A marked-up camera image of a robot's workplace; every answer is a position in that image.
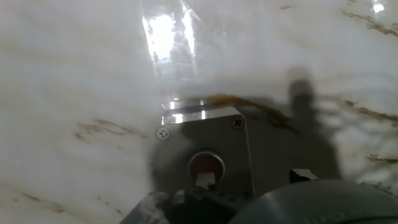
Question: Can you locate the marble pattern sheet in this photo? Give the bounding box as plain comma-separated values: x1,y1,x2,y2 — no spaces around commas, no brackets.
0,0,398,224

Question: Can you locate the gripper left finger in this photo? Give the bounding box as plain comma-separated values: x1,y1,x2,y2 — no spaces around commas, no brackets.
195,171,216,191

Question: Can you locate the clear tape strip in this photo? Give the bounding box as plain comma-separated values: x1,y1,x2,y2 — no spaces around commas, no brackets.
140,0,205,107

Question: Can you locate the grey box with red button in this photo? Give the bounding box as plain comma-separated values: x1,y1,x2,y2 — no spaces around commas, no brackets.
154,105,256,200

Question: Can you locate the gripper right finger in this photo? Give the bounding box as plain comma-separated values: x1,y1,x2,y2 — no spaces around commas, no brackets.
289,168,320,185

